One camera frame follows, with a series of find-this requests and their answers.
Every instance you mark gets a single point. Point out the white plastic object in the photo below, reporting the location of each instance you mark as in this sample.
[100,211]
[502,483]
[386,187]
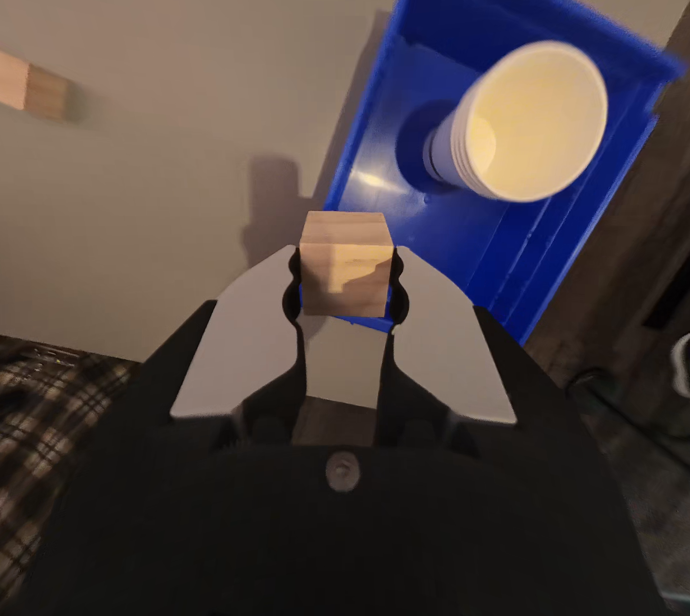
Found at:
[682,362]

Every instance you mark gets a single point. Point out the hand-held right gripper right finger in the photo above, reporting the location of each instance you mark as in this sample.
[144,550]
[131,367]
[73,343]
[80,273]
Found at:
[447,352]

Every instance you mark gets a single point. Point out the stack of white paper cups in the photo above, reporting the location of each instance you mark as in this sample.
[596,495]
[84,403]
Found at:
[539,125]

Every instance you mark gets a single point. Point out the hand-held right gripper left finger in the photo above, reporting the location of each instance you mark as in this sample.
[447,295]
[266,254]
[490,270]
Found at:
[242,346]

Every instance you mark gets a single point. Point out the blue plastic bin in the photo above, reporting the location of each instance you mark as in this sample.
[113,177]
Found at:
[458,249]

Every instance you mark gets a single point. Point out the wooden cube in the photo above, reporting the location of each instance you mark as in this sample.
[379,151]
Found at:
[345,260]
[37,87]

